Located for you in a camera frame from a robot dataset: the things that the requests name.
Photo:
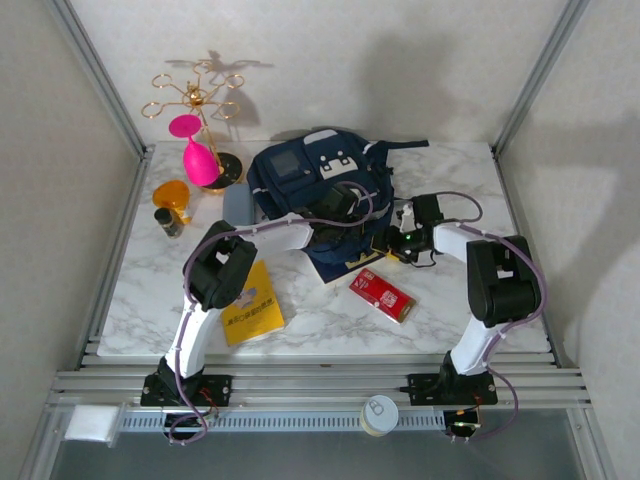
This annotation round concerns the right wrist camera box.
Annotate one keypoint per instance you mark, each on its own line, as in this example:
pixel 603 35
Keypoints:
pixel 427 207

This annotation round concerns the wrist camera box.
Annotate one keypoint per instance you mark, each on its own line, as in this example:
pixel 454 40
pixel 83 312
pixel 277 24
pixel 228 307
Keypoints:
pixel 340 199
pixel 427 207

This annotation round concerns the grey-blue pencil case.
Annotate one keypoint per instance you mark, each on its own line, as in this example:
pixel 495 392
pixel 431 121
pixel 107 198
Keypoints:
pixel 237 205

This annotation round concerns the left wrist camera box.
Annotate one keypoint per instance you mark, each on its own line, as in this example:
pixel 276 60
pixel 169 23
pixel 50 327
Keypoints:
pixel 340 199

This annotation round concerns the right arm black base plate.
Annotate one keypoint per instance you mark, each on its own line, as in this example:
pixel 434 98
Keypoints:
pixel 422 387

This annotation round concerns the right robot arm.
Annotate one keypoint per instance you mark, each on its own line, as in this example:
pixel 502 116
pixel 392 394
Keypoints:
pixel 502 285

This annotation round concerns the aluminium frame post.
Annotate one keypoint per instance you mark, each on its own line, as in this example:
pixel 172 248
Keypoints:
pixel 100 75
pixel 540 70

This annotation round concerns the aluminium side rail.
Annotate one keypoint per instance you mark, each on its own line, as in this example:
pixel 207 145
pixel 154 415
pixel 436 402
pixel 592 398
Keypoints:
pixel 117 250
pixel 509 180

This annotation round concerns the tin can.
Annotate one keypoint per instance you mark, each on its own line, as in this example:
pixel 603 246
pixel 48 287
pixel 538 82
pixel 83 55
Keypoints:
pixel 380 412

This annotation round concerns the pink wine glass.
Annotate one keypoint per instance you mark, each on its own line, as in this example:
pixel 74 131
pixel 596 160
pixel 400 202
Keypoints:
pixel 200 162

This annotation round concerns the navy blue backpack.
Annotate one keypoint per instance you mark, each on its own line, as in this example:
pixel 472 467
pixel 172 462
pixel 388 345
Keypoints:
pixel 285 190

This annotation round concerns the aluminium frame cross rail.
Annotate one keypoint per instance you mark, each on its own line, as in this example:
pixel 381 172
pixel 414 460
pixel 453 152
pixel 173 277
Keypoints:
pixel 320 382

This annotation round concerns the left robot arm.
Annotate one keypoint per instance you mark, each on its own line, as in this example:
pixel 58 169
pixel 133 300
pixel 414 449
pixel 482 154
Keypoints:
pixel 280 235

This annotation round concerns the yellow cartoon book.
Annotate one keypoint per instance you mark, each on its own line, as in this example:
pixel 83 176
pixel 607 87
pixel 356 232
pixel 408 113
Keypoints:
pixel 260 310

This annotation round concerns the black electronics board with LED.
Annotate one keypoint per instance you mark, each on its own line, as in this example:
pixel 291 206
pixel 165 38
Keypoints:
pixel 187 425
pixel 462 425

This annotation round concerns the small dark bottle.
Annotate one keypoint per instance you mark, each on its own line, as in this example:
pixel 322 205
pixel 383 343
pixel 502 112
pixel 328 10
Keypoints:
pixel 169 225

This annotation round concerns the orange wine glass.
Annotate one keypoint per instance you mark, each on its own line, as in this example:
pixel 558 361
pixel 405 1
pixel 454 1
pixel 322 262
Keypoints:
pixel 170 194

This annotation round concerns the white foam block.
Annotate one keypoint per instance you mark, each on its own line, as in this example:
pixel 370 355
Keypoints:
pixel 90 424

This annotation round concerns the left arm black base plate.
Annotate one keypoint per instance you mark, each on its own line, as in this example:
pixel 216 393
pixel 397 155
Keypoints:
pixel 220 387

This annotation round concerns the red packet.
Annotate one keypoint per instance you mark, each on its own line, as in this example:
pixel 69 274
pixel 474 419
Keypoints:
pixel 382 295

